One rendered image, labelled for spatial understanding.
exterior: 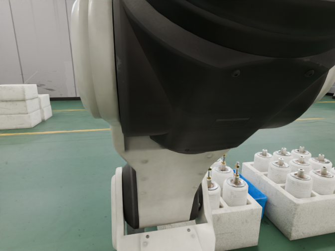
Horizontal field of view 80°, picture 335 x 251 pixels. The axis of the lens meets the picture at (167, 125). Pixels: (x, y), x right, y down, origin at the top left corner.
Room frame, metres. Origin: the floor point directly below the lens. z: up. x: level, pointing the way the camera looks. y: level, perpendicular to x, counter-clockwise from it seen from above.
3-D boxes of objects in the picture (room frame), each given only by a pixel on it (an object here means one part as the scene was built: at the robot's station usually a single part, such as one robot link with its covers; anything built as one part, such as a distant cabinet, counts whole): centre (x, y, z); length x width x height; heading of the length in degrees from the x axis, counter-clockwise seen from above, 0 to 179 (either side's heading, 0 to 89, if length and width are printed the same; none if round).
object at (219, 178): (0.85, -0.26, 0.16); 0.10 x 0.10 x 0.18
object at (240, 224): (0.83, -0.14, 0.09); 0.39 x 0.39 x 0.18; 11
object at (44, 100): (3.07, 2.08, 0.27); 0.39 x 0.39 x 0.18; 13
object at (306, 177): (0.79, -0.57, 0.25); 0.08 x 0.08 x 0.01
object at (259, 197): (0.96, -0.39, 0.06); 0.30 x 0.11 x 0.12; 12
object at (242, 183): (0.73, -0.28, 0.25); 0.08 x 0.08 x 0.01
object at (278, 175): (0.90, -0.55, 0.16); 0.10 x 0.10 x 0.18
